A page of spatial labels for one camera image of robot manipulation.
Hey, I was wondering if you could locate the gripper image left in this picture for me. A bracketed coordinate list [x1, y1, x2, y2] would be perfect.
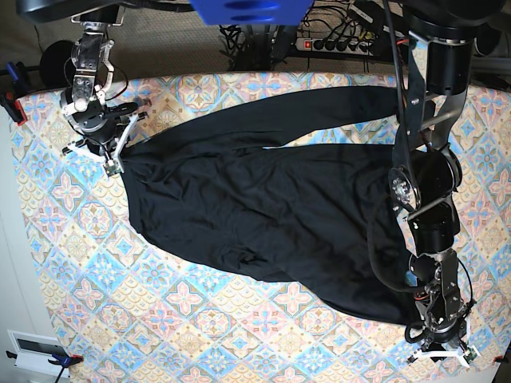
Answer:
[70, 101, 138, 156]

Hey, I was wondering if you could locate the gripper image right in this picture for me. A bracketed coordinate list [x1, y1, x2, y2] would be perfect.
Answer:
[405, 317, 469, 352]

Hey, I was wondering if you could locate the black t-shirt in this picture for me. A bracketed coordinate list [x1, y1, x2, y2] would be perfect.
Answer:
[121, 86, 419, 325]

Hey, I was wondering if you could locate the robot arm image right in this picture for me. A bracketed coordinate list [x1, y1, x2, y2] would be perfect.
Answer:
[369, 1, 484, 364]

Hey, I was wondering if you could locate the orange clamp lower right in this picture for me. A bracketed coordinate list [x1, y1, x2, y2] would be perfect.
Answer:
[493, 355, 510, 364]

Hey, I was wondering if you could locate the black round speaker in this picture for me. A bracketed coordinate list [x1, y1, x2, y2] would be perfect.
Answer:
[39, 40, 75, 89]

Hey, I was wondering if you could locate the red black clamp upper left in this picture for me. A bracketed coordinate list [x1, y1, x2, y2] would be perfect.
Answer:
[1, 61, 28, 126]

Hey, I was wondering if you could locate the patterned tablecloth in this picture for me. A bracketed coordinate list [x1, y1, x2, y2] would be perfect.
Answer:
[7, 87, 510, 382]

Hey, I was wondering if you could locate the blue clamp lower left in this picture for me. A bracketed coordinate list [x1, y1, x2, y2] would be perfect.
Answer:
[6, 351, 83, 382]

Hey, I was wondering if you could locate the white power strip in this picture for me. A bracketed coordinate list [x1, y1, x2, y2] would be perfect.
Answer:
[295, 38, 372, 56]

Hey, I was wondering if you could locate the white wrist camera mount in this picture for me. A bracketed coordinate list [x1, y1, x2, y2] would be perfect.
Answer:
[406, 338, 481, 368]
[62, 112, 148, 177]

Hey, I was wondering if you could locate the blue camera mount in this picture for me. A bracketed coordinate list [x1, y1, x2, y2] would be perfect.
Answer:
[190, 0, 314, 26]

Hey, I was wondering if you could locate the white wall vent box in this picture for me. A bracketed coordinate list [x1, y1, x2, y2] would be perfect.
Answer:
[7, 330, 66, 377]

